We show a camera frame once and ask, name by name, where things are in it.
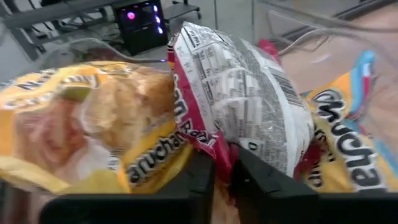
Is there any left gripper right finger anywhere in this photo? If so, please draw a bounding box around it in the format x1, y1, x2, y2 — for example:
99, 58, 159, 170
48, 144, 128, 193
231, 147, 398, 224

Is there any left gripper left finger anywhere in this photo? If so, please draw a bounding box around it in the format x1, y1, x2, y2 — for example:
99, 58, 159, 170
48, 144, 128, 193
39, 151, 216, 224

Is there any blue-edged ramen packet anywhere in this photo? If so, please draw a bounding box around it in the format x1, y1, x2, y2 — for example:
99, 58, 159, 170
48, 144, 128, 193
300, 49, 398, 193

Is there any yellow ramen packet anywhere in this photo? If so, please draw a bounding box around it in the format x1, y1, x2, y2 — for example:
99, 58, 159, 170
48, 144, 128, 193
0, 60, 195, 195

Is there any red beef ramen packet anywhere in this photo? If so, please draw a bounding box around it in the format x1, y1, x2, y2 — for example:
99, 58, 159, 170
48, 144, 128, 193
167, 21, 315, 224

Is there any black computer tower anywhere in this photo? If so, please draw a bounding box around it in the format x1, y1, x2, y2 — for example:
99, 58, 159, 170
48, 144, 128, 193
113, 0, 169, 57

